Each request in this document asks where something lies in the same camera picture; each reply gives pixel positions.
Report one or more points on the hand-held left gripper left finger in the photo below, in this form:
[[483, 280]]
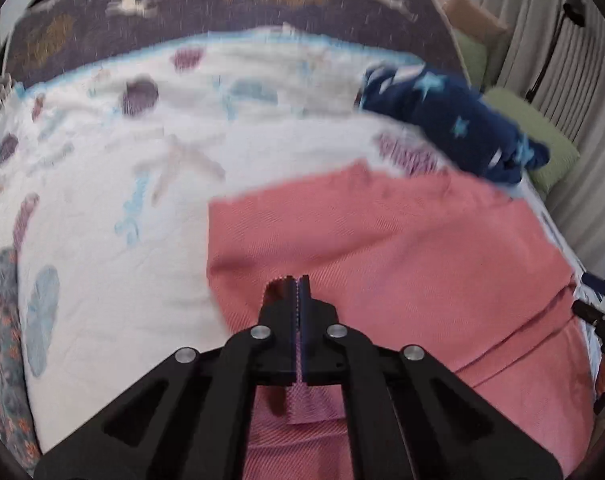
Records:
[[288, 305]]

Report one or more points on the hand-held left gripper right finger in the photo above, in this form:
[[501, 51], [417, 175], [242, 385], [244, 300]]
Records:
[[307, 305]]

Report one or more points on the pink knitted cloth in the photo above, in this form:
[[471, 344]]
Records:
[[382, 240]]

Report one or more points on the white leaf print blanket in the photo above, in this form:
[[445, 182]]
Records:
[[132, 270]]

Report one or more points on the navy star print garment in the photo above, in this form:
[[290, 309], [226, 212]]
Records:
[[442, 105]]

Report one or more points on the large green pillow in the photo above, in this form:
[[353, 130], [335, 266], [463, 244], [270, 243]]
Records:
[[537, 135]]

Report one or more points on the grey floral cloth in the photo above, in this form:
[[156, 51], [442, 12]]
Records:
[[2, 340]]

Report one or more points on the black tripod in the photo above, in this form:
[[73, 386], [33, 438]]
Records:
[[602, 320]]

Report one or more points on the dark patterned headboard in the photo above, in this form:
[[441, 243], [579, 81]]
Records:
[[207, 20]]

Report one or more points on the small green pillow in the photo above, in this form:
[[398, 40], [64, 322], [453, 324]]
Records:
[[472, 55]]

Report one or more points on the beige pillow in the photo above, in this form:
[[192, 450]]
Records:
[[475, 15]]

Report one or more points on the white radiator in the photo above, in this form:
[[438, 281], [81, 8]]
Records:
[[577, 85]]

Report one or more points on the black floor lamp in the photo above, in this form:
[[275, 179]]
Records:
[[575, 10]]

